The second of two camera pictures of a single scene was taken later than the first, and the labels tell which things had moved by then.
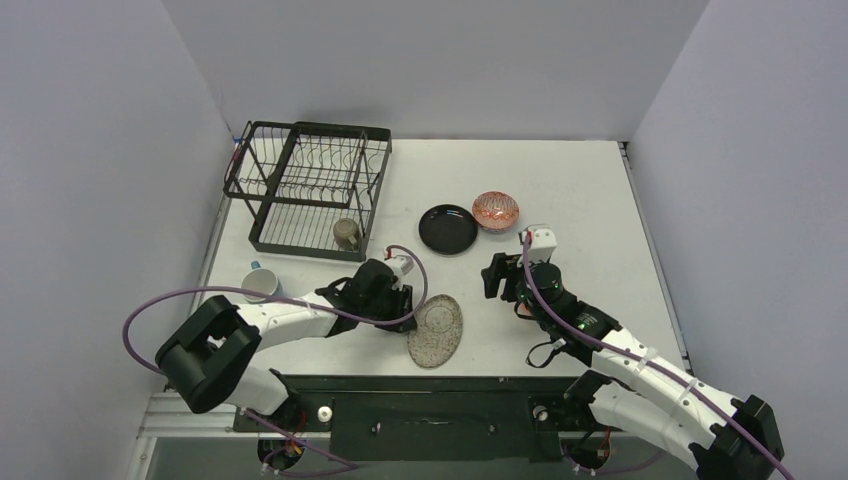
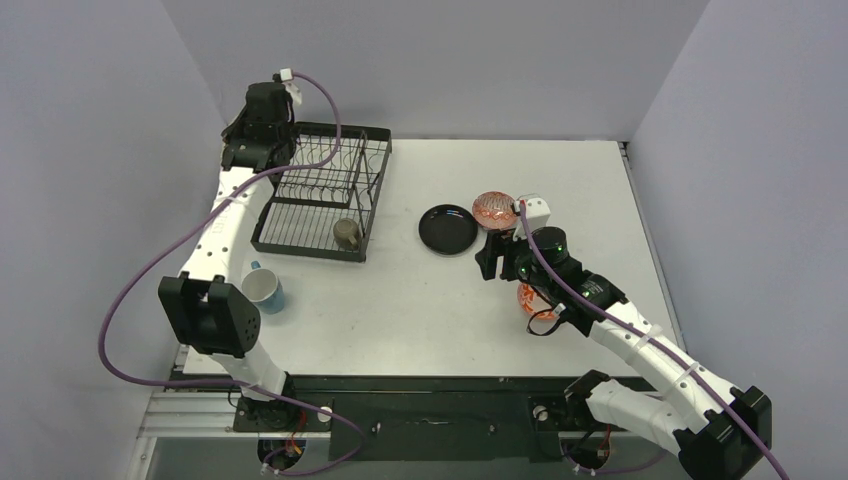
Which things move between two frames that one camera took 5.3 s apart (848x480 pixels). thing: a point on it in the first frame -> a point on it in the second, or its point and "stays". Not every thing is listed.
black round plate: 448,229 stays
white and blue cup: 261,279 stays
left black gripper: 401,299 -> 244,117
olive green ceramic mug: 346,233 stays
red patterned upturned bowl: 495,212 stays
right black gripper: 499,278 -> 497,250
